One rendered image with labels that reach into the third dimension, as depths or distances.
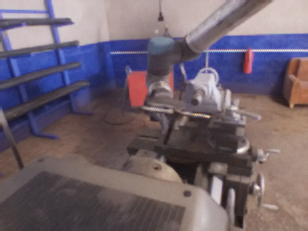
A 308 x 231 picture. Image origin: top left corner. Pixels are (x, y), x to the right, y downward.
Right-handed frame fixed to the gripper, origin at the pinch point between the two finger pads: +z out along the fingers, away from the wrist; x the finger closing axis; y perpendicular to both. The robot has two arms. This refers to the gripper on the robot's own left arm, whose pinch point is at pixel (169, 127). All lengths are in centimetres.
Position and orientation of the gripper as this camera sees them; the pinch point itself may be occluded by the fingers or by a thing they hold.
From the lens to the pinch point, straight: 59.5
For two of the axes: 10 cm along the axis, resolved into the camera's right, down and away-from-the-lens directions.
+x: 9.6, 1.4, 2.4
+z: 1.1, 5.7, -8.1
